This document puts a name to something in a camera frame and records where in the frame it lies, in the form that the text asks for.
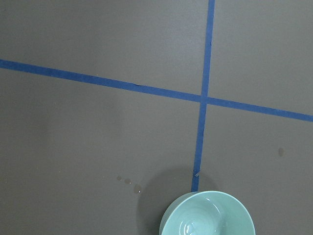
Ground mint green ceramic bowl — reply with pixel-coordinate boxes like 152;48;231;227
158;191;256;235

